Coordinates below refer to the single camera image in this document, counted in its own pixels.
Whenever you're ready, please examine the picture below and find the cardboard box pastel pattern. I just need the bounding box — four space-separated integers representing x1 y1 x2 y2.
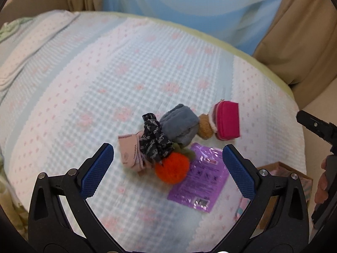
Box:
234 161 314 230

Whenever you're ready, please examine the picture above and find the person's right hand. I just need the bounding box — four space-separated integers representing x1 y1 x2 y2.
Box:
314 159 328 205

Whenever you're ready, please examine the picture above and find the grey blue plush pouch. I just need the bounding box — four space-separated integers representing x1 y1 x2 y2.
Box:
159 103 199 147

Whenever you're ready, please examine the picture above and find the brown plush with white trim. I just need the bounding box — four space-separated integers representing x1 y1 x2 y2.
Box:
197 105 218 140

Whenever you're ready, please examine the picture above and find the black white patterned scrunchie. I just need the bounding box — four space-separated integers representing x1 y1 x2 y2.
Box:
139 113 174 164

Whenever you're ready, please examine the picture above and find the magenta fabric pouch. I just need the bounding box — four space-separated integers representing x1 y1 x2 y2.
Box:
214 100 240 140

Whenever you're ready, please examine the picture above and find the light blue window sheet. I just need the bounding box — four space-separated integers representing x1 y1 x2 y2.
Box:
103 0 282 55

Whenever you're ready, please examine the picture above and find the pale pink cloth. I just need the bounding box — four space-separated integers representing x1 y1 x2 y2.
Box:
118 131 152 172

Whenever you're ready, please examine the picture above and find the orange plush pumpkin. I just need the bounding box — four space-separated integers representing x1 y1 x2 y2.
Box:
154 143 195 185

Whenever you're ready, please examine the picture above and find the beige right curtain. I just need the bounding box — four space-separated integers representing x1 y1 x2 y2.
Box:
253 0 336 109

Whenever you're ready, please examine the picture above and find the green crumpled cloth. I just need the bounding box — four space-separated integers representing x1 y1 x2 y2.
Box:
0 17 32 42

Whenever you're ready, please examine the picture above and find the purple foil packet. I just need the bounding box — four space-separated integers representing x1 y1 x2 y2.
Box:
167 143 229 213

